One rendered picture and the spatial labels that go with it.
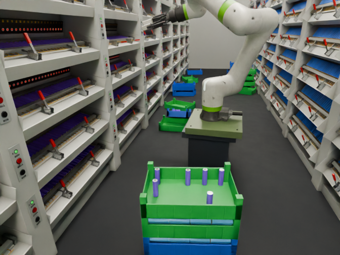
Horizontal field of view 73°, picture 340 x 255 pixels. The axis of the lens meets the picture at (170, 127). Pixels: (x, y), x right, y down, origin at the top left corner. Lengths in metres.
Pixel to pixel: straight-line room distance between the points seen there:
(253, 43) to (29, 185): 1.20
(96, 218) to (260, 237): 0.77
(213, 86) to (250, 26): 0.37
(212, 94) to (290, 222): 0.76
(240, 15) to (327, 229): 1.04
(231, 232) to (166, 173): 0.30
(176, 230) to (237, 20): 0.92
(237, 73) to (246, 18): 0.37
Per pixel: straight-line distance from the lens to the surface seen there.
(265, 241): 1.18
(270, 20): 1.31
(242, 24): 1.19
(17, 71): 0.88
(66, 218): 1.25
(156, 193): 0.81
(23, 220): 0.97
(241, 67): 1.43
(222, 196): 0.84
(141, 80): 2.02
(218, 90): 1.38
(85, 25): 1.36
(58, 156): 1.07
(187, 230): 0.79
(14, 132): 0.86
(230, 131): 1.33
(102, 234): 1.19
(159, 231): 0.79
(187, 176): 0.84
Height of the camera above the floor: 0.85
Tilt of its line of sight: 23 degrees down
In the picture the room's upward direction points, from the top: 1 degrees counter-clockwise
